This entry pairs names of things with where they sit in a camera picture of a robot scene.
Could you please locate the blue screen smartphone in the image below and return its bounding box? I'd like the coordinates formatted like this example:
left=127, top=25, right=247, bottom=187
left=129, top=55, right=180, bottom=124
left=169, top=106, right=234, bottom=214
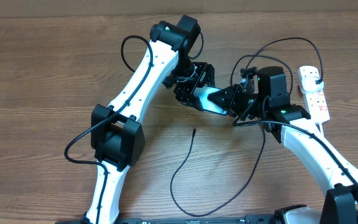
left=193, top=86, right=227, bottom=116

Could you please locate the black charger cable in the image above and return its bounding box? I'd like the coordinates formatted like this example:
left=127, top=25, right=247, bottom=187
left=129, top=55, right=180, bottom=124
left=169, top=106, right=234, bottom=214
left=170, top=37, right=324, bottom=218

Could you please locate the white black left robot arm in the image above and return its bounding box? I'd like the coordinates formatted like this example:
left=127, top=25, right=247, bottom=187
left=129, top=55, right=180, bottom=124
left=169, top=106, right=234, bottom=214
left=80, top=15, right=210, bottom=223

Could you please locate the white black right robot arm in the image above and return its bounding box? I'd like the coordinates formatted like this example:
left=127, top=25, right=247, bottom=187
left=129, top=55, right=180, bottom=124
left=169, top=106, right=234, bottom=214
left=208, top=66, right=358, bottom=223

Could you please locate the white charger adapter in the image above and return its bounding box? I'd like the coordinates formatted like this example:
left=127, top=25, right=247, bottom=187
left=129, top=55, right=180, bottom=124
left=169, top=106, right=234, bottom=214
left=300, top=76, right=324, bottom=94

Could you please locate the white power strip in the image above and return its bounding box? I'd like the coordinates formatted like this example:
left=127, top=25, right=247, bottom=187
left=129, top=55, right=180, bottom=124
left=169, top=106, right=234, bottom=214
left=297, top=65, right=330, bottom=124

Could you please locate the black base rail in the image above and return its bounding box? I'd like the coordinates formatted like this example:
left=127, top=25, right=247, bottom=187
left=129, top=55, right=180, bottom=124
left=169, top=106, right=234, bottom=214
left=54, top=213, right=332, bottom=224

